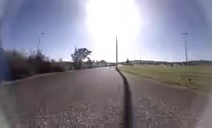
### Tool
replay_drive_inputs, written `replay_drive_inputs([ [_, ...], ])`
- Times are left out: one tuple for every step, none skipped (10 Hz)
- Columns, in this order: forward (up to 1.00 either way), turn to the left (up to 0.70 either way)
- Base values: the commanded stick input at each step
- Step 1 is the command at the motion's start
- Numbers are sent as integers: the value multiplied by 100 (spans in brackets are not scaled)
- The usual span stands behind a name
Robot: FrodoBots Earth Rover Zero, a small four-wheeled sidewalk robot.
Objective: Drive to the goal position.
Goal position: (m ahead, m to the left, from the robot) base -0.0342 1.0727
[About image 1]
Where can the tall plain pole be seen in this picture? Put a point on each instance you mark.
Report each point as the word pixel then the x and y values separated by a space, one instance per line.
pixel 116 53

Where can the tree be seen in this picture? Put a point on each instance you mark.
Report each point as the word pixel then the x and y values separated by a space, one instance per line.
pixel 80 56

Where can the dark kerb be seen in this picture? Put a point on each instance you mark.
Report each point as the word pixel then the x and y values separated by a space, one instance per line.
pixel 127 100

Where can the grey asphalt road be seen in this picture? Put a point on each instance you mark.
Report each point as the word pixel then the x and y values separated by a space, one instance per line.
pixel 70 96

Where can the grey pavement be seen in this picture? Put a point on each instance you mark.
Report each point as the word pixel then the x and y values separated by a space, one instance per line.
pixel 157 103

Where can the green grass field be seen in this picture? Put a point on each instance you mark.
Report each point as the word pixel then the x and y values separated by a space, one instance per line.
pixel 174 74

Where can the street lamp pole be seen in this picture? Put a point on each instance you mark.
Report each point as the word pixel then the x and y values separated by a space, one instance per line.
pixel 38 43
pixel 185 50

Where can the row of dark bushes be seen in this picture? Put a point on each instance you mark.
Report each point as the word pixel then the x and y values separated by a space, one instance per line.
pixel 30 65

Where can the blue cloth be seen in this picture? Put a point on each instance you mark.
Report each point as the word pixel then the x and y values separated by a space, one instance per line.
pixel 0 63

